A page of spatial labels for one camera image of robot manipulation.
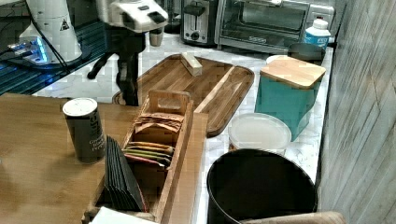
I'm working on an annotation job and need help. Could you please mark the silver toaster oven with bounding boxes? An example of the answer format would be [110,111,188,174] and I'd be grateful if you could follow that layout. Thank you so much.
[215,0,335,53]

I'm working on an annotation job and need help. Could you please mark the clear container white lid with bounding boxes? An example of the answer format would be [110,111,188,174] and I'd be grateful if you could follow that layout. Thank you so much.
[228,113,291,155]

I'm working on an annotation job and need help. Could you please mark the colourful tea packets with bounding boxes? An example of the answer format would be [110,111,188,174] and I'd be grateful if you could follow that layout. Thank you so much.
[121,142,175,167]

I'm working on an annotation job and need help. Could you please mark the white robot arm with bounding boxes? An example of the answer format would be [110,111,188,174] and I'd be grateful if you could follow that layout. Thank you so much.
[88,0,168,106]

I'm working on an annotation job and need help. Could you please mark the teal canister wooden lid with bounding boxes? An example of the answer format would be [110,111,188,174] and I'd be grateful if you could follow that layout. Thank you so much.
[254,55,326,140]

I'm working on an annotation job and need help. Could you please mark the white napkin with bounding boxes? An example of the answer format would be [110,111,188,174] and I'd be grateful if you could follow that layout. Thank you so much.
[89,206,157,224]

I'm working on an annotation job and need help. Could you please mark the silver toaster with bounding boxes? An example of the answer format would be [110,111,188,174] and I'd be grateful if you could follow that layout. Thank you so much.
[180,0,218,47]

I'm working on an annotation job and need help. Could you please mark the white blue bottle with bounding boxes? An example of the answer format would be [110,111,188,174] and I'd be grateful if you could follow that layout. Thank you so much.
[303,19,331,49]

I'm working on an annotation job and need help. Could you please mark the wooden serving tray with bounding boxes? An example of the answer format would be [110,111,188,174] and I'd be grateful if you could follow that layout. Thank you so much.
[111,53,256,138]

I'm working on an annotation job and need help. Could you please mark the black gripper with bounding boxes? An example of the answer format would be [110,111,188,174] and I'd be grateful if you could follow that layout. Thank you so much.
[104,24,146,106]

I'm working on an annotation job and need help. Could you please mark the dark cylindrical can white lid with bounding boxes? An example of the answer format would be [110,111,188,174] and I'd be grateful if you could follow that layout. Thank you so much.
[63,98,106,164]

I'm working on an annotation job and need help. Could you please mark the small wooden block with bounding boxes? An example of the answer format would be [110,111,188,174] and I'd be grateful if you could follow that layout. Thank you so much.
[181,52,203,77]

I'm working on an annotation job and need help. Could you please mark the dark blender base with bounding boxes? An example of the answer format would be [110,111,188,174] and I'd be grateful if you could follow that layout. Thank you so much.
[163,0,181,34]

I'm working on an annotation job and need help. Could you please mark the black packet stack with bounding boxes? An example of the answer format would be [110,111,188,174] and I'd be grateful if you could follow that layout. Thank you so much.
[105,135,147,212]

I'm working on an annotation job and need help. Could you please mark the black round bin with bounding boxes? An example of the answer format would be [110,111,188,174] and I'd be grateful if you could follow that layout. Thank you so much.
[206,148,318,224]

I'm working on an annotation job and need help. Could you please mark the wooden tea organizer box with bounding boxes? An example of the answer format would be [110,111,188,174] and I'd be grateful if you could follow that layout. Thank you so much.
[81,90,193,224]

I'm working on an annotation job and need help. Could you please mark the brown tea packets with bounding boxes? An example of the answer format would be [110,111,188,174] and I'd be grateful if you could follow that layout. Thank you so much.
[134,112,184,133]

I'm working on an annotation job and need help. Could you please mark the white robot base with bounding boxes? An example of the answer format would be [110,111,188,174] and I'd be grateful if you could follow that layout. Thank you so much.
[20,0,82,65]

